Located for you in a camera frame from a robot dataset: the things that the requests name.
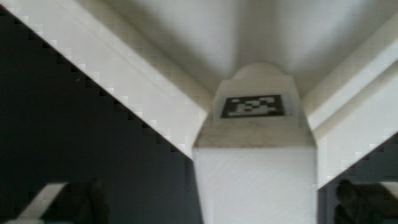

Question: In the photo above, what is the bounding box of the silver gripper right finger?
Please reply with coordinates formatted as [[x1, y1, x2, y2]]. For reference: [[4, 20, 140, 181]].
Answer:
[[334, 180, 398, 224]]

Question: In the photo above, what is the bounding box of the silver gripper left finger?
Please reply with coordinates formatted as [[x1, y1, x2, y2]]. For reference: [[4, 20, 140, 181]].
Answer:
[[14, 178, 112, 224]]

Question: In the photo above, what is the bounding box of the white square tabletop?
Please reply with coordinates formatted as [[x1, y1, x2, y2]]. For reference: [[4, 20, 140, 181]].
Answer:
[[0, 0, 398, 161]]

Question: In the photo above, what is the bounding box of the white U-shaped fence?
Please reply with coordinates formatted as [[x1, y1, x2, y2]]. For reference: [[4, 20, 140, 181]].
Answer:
[[315, 64, 398, 187]]

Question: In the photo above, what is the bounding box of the white leg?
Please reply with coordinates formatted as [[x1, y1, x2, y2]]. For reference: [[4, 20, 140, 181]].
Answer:
[[194, 63, 316, 224]]

